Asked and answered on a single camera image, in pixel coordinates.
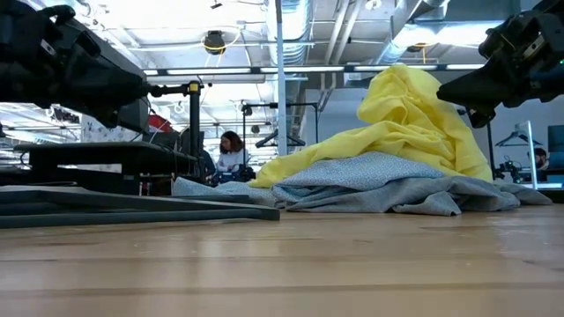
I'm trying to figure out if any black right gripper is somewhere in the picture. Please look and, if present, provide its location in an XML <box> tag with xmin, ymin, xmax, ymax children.
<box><xmin>435</xmin><ymin>0</ymin><xmax>564</xmax><ymax>129</ymax></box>

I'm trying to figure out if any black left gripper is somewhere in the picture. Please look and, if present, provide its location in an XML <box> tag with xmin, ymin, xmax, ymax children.
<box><xmin>0</xmin><ymin>0</ymin><xmax>152</xmax><ymax>129</ymax></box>

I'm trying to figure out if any neon yellow t-shirt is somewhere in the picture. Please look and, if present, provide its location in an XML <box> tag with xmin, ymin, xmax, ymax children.
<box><xmin>249</xmin><ymin>64</ymin><xmax>494</xmax><ymax>189</ymax></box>

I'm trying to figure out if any grey shirt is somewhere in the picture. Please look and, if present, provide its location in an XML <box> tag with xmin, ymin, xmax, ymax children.
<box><xmin>271</xmin><ymin>174</ymin><xmax>553</xmax><ymax>217</ymax></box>

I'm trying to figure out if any light blue collared shirt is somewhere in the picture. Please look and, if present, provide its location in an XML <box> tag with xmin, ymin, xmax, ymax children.
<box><xmin>171</xmin><ymin>151</ymin><xmax>447</xmax><ymax>209</ymax></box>

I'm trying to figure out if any background clothes hanger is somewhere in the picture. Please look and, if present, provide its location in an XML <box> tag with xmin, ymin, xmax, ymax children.
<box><xmin>494</xmin><ymin>127</ymin><xmax>544</xmax><ymax>148</ymax></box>
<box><xmin>254</xmin><ymin>129</ymin><xmax>307</xmax><ymax>150</ymax></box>

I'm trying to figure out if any silver clothes rack pole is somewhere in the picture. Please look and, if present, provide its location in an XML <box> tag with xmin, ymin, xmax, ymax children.
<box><xmin>274</xmin><ymin>0</ymin><xmax>288</xmax><ymax>158</ymax></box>

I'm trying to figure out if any floral fabric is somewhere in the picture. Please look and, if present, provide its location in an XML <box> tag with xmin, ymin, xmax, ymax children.
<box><xmin>80</xmin><ymin>114</ymin><xmax>149</xmax><ymax>143</ymax></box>

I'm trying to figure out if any red garment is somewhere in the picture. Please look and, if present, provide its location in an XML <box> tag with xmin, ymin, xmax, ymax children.
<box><xmin>148</xmin><ymin>113</ymin><xmax>175</xmax><ymax>134</ymax></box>

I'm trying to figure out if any dark grey desk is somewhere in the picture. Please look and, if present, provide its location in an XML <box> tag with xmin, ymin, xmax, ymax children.
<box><xmin>12</xmin><ymin>140</ymin><xmax>202</xmax><ymax>197</ymax></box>

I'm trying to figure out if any white background pole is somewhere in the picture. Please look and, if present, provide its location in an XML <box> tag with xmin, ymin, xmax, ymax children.
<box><xmin>526</xmin><ymin>119</ymin><xmax>538</xmax><ymax>190</ymax></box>

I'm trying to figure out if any person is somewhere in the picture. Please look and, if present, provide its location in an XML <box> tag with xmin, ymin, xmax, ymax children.
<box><xmin>215</xmin><ymin>129</ymin><xmax>251</xmax><ymax>175</ymax></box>
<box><xmin>532</xmin><ymin>147</ymin><xmax>551</xmax><ymax>171</ymax></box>

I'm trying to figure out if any blue-grey background screen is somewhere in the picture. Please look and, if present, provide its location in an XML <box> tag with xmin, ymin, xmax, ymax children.
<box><xmin>547</xmin><ymin>124</ymin><xmax>564</xmax><ymax>169</ymax></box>

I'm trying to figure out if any white background table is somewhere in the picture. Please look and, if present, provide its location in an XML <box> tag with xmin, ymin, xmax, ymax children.
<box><xmin>519</xmin><ymin>181</ymin><xmax>564</xmax><ymax>191</ymax></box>

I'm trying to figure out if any black ceiling device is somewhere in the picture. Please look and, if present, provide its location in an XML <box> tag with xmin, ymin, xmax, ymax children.
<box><xmin>203</xmin><ymin>29</ymin><xmax>226</xmax><ymax>55</ymax></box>

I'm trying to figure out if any dark blue background equipment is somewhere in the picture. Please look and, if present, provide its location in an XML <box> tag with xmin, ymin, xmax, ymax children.
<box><xmin>209</xmin><ymin>163</ymin><xmax>257</xmax><ymax>186</ymax></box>

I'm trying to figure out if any long ceiling light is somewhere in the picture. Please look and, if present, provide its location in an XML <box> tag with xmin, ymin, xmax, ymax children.
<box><xmin>143</xmin><ymin>63</ymin><xmax>486</xmax><ymax>76</ymax></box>

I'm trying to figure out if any black garment rack frame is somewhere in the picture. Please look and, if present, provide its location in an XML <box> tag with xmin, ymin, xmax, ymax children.
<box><xmin>240</xmin><ymin>101</ymin><xmax>320</xmax><ymax>171</ymax></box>
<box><xmin>486</xmin><ymin>122</ymin><xmax>496</xmax><ymax>177</ymax></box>

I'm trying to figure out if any yellow hanging cord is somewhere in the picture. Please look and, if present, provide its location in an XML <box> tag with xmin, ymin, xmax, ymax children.
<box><xmin>413</xmin><ymin>42</ymin><xmax>435</xmax><ymax>66</ymax></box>

